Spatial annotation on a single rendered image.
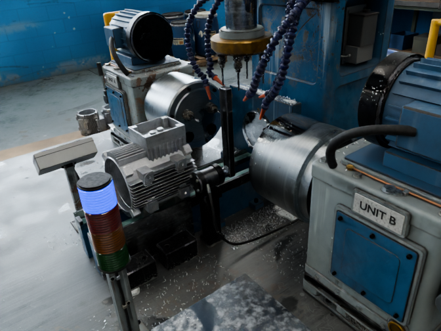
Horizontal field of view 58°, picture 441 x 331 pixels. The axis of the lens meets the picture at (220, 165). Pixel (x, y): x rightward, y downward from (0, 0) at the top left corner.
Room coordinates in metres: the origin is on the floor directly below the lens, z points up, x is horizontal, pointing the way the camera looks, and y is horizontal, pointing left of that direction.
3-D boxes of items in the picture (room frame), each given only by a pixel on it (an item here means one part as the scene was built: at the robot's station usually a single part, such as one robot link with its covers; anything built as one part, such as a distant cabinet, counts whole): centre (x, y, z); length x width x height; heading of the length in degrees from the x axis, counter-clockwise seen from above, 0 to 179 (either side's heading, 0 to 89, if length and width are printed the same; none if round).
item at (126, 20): (1.65, 0.34, 1.16); 0.33 x 0.26 x 0.42; 35
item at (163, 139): (1.00, 0.17, 1.11); 0.12 x 0.11 x 0.07; 126
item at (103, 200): (0.59, 0.22, 1.19); 0.06 x 0.06 x 0.04
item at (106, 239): (0.59, 0.22, 1.10); 0.06 x 0.06 x 0.04
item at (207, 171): (0.99, -0.13, 0.92); 0.45 x 0.13 x 0.24; 125
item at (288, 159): (0.88, -0.24, 1.04); 0.41 x 0.25 x 0.25; 35
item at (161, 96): (1.44, 0.15, 1.04); 0.37 x 0.25 x 0.25; 35
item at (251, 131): (1.20, -0.13, 1.02); 0.15 x 0.02 x 0.15; 35
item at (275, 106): (1.24, -0.18, 0.97); 0.30 x 0.11 x 0.34; 35
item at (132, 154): (0.97, 0.20, 1.02); 0.20 x 0.19 x 0.19; 126
